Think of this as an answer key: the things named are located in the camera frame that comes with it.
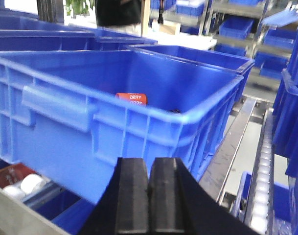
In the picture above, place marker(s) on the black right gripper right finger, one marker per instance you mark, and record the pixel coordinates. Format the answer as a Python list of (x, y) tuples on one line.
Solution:
[(178, 205)]

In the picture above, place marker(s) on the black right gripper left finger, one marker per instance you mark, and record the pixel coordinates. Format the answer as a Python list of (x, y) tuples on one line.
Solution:
[(123, 207)]

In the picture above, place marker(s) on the white cylindrical rolls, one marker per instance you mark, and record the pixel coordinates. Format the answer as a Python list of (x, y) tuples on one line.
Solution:
[(30, 184)]

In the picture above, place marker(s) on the steel roller track divider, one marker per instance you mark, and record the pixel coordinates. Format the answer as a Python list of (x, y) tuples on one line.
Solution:
[(259, 212)]

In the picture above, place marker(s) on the large blue plastic crate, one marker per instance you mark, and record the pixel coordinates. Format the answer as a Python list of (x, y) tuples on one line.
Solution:
[(60, 117)]

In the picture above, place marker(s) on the blue crate far right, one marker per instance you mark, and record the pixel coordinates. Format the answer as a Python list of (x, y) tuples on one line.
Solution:
[(285, 112)]

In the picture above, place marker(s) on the blue crate behind right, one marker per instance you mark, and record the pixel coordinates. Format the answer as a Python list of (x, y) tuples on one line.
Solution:
[(239, 65)]

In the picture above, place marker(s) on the person in black shirt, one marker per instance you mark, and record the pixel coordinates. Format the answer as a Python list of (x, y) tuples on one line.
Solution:
[(120, 15)]

